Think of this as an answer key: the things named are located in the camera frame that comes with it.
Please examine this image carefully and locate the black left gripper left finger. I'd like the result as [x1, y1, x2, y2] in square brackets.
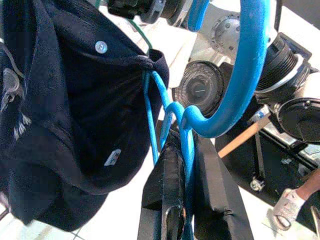
[136, 131, 188, 240]

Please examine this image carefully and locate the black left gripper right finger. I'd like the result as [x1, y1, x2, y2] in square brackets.
[193, 134, 255, 240]

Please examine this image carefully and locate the navy blue shirt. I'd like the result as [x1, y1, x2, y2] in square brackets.
[0, 0, 171, 233]

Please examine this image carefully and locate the blue plastic hanger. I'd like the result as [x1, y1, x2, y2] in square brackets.
[141, 0, 270, 240]

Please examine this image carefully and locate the brown wooden stick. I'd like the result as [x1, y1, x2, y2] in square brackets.
[216, 116, 273, 159]

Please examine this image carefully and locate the person leg with grey sandal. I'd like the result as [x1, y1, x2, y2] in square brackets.
[271, 169, 320, 232]

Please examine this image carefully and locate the black floor fan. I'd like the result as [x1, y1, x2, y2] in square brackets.
[171, 59, 225, 119]

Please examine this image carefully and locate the green wire hanger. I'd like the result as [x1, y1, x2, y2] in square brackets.
[94, 0, 154, 55]

